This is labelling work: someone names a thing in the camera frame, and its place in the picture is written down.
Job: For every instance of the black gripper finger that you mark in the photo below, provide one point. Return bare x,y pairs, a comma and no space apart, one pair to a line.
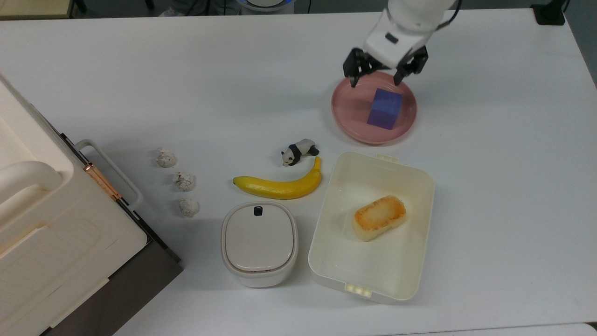
355,65
413,65

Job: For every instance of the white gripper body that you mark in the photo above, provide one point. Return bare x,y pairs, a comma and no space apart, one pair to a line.
392,44

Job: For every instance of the purple foam cube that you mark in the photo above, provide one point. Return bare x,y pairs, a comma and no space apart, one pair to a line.
385,109

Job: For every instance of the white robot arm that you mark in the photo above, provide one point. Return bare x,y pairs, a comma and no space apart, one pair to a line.
419,11

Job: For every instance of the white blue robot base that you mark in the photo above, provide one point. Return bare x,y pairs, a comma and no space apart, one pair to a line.
266,4

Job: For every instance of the pink round plate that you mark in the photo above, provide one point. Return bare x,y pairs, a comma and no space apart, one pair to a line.
350,112

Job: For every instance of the small panda figurine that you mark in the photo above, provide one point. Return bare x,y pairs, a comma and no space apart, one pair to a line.
297,151

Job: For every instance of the yellow banana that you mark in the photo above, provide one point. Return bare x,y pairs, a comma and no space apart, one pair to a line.
280,187

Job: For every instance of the black table clamp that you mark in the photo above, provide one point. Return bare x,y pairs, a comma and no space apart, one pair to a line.
549,13

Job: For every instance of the toasted bread piece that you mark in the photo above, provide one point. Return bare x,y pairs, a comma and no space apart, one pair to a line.
378,217

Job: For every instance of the cream rectangular plastic tub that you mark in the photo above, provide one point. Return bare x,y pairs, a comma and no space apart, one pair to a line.
373,261

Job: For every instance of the white lidded pot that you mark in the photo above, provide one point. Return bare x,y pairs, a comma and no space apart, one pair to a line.
259,242

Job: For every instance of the crumpled white paper ball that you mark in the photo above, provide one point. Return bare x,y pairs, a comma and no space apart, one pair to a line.
165,158
189,207
184,181

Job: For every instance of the dark grey appliance door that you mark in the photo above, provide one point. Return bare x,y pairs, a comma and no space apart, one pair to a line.
140,280

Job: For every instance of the wooden desk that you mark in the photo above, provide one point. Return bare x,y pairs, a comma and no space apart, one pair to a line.
32,7

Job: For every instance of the large cream appliance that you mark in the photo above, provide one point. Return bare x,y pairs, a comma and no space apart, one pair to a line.
51,242

